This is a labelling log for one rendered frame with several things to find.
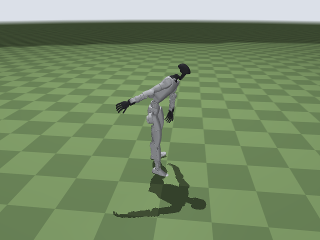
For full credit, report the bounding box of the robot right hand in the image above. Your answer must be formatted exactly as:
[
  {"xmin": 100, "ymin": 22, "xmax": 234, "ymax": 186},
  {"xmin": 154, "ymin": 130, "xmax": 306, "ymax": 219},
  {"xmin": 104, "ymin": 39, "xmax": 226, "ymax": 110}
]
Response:
[{"xmin": 116, "ymin": 99, "xmax": 136, "ymax": 113}]

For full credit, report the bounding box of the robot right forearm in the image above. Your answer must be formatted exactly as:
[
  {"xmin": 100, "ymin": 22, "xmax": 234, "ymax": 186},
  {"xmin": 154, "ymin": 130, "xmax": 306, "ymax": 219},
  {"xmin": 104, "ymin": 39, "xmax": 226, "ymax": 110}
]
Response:
[{"xmin": 129, "ymin": 89, "xmax": 154, "ymax": 103}]

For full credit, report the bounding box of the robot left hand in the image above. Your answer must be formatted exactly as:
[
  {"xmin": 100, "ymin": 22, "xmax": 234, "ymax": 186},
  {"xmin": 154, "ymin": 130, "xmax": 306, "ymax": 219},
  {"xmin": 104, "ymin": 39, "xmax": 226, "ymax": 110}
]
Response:
[{"xmin": 165, "ymin": 108, "xmax": 174, "ymax": 123}]

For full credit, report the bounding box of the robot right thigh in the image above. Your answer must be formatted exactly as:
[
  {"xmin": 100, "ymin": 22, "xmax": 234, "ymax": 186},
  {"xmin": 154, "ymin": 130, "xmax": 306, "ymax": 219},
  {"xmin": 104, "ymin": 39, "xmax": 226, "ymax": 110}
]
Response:
[{"xmin": 146, "ymin": 111, "xmax": 162, "ymax": 148}]

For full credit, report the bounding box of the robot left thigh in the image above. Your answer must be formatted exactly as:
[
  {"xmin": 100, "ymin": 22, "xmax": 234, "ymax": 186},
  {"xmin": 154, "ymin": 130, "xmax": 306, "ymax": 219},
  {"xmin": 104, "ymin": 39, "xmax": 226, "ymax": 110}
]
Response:
[{"xmin": 151, "ymin": 106, "xmax": 164, "ymax": 136}]

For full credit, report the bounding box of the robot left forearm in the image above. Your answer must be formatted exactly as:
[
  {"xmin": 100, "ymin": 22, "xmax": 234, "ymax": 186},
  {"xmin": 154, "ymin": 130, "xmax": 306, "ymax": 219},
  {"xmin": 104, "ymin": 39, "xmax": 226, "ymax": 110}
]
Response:
[{"xmin": 169, "ymin": 99, "xmax": 176, "ymax": 112}]

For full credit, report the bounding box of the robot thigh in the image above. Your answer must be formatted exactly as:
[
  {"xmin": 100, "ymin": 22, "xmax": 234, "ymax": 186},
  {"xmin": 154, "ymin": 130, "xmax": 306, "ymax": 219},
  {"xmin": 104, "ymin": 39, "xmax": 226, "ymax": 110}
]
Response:
[
  {"xmin": 146, "ymin": 111, "xmax": 162, "ymax": 148},
  {"xmin": 151, "ymin": 106, "xmax": 164, "ymax": 136}
]

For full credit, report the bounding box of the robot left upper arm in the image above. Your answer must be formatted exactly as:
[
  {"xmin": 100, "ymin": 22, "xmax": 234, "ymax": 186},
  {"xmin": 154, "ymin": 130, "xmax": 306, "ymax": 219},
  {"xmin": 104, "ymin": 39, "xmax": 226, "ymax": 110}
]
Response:
[{"xmin": 169, "ymin": 80, "xmax": 180, "ymax": 100}]

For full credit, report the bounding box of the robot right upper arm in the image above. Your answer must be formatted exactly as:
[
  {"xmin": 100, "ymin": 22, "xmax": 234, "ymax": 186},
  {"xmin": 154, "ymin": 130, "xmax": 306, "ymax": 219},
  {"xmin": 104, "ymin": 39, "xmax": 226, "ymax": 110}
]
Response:
[{"xmin": 148, "ymin": 79, "xmax": 172, "ymax": 99}]

